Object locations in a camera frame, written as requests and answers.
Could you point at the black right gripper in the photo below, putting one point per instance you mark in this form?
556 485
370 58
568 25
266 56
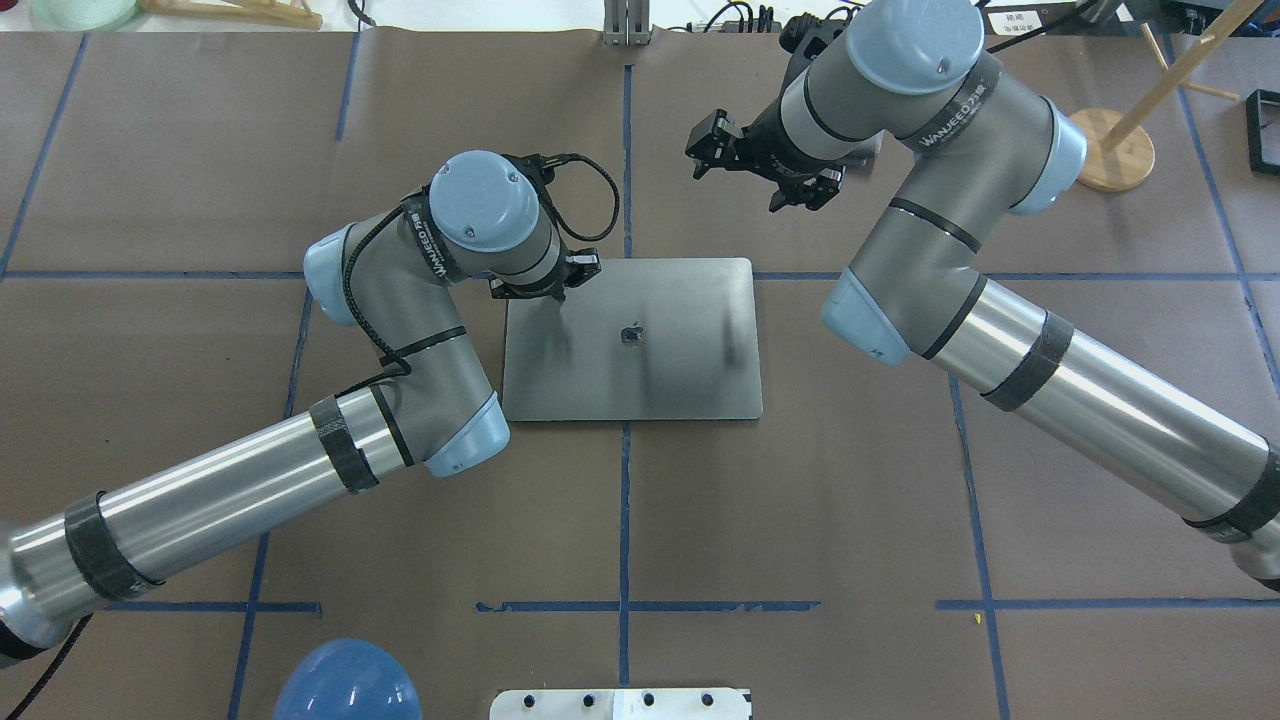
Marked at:
764 141

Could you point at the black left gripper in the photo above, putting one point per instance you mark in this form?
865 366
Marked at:
549 285

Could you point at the silver grey laptop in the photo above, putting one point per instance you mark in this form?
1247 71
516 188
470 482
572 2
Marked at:
646 339

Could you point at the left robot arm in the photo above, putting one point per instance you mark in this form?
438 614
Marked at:
430 404

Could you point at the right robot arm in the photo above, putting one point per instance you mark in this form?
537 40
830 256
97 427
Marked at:
987 152

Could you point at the black power strip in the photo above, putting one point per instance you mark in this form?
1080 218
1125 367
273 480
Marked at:
736 17

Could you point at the folded grey cloth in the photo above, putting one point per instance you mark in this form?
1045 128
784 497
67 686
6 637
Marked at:
864 152

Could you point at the wooden dish rack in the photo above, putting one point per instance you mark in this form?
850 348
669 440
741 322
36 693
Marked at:
287 14

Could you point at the wooden mug tree stand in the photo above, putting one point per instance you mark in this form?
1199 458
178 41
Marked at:
1120 153

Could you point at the blue desk lamp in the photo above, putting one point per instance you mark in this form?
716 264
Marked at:
348 679

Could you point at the dark framed tray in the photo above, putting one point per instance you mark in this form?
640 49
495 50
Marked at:
1262 131

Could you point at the pale green plate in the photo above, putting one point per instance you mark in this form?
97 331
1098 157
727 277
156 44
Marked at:
82 16

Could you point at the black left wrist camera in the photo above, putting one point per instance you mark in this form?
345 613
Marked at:
539 169

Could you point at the aluminium frame post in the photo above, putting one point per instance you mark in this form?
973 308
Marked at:
627 23

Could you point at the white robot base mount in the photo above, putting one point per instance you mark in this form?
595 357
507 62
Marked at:
624 703

